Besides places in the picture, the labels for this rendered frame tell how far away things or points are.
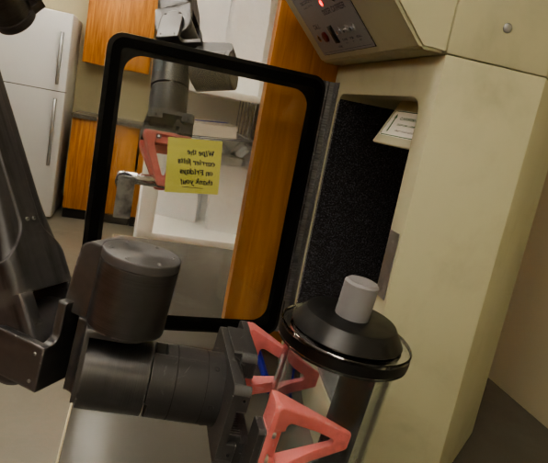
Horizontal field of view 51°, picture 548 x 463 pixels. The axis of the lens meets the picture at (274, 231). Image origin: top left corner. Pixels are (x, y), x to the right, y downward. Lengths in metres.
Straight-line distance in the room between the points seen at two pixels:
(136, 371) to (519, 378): 0.81
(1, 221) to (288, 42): 0.56
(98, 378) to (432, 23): 0.41
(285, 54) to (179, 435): 0.56
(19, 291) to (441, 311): 0.40
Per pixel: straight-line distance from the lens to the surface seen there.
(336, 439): 0.46
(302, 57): 0.91
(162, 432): 0.73
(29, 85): 5.48
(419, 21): 0.57
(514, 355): 1.13
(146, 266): 0.40
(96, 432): 0.72
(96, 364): 0.44
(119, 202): 0.79
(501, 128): 0.61
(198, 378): 0.44
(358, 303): 0.45
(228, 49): 0.89
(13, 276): 0.46
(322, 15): 0.75
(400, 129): 0.68
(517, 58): 0.61
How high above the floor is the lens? 1.33
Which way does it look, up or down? 12 degrees down
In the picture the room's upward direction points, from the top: 11 degrees clockwise
